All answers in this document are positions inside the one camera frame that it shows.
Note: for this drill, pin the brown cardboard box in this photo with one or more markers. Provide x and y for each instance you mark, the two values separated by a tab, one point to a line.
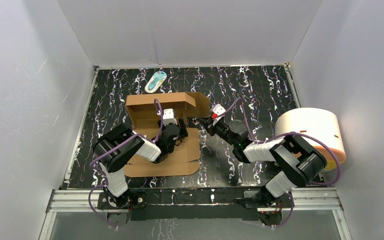
145	110

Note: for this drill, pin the aluminium frame rail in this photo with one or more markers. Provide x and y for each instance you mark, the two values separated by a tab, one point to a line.
305	199

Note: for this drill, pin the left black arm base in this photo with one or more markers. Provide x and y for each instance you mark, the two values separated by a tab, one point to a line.
114	206

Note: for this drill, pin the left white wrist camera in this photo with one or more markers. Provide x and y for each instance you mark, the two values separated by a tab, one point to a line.
168	117

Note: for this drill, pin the large white tape roll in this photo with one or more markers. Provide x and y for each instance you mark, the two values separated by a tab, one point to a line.
318	123

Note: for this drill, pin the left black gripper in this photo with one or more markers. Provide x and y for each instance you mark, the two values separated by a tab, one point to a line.
182	129

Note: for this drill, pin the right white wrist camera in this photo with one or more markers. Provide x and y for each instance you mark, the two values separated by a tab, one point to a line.
217	112

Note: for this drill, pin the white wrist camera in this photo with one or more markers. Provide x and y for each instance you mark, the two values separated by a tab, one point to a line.
217	112
168	117

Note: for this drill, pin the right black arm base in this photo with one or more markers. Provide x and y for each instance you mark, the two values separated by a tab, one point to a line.
271	218

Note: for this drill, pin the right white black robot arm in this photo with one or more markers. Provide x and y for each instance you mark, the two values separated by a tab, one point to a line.
298	160

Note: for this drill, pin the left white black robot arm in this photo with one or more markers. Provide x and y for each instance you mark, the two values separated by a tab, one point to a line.
115	148

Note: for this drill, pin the teal white packaged item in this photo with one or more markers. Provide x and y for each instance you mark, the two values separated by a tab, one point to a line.
155	82

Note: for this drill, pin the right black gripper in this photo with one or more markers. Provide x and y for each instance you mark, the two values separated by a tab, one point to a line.
206	120

